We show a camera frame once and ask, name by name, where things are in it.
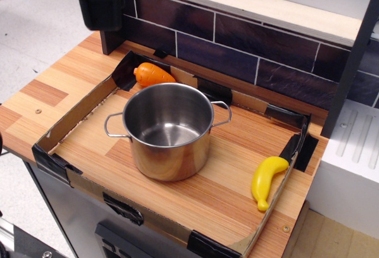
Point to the stainless steel pot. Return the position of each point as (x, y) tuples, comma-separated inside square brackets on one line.
[(169, 126)]

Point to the white sink drainboard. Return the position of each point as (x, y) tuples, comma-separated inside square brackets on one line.
[(353, 145)]

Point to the black oven control panel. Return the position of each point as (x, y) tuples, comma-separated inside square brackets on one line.
[(121, 242)]

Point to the orange toy carrot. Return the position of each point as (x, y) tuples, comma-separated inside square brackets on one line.
[(148, 74)]

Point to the yellow toy banana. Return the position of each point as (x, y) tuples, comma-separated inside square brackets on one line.
[(262, 179)]

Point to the dark brick backsplash panel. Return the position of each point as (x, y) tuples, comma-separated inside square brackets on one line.
[(291, 49)]

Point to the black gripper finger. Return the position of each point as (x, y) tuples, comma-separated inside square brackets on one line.
[(103, 15)]

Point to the cardboard fence with black tape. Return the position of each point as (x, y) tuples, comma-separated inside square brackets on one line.
[(86, 168)]

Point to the dark grey upright post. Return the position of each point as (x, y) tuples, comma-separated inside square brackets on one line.
[(351, 68)]

